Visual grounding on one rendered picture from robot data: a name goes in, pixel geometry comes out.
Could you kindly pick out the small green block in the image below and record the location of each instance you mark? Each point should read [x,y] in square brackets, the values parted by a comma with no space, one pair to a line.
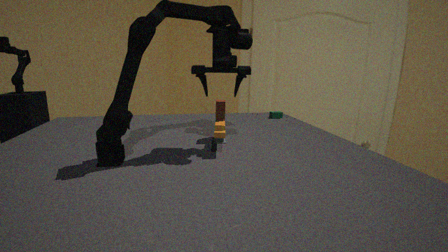
[275,114]

